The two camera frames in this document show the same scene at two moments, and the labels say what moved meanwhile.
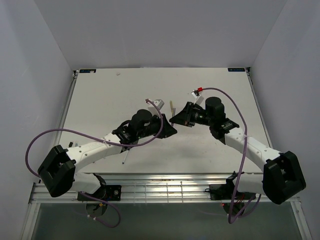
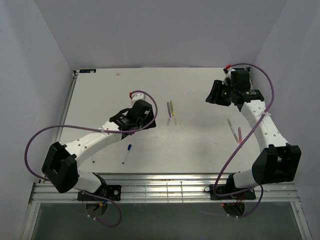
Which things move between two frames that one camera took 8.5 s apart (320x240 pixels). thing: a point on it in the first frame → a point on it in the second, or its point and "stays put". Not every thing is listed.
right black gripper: (184, 117) → (214, 96)
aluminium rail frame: (176, 188) stays put
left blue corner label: (87, 70) stays put
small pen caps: (199, 98) → (227, 72)
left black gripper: (167, 130) → (149, 117)
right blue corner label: (236, 69) stays put
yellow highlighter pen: (171, 107) stays put
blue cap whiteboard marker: (124, 159) stays put
